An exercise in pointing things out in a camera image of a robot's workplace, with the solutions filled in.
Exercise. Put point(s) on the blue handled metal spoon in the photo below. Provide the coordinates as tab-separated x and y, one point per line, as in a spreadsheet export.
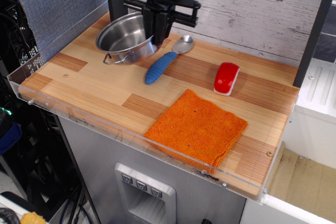
183	45

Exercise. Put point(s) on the red and white toy sushi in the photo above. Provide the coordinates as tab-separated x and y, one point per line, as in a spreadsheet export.
225	78

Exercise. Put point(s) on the blue fabric panel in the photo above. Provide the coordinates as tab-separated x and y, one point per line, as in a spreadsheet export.
56	23

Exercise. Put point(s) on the grey ice dispenser panel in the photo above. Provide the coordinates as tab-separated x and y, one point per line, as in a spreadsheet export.
144	198

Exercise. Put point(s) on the orange knitted cloth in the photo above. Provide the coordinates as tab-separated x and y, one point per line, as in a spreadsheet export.
196	132

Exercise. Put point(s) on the clear acrylic counter guard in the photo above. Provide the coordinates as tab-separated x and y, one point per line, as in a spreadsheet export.
114	100

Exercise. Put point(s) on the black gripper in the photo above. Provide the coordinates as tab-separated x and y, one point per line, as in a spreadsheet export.
159	15

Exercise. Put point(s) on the silver toy fridge cabinet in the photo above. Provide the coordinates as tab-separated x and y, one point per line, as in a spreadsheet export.
96	154

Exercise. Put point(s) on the dark right support post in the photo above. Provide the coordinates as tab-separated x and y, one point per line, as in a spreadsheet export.
312	42

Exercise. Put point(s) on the white toy sink unit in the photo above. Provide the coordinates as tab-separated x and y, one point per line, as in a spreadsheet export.
301	186

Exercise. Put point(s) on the stainless steel pot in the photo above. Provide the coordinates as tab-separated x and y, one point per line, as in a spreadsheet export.
124	41

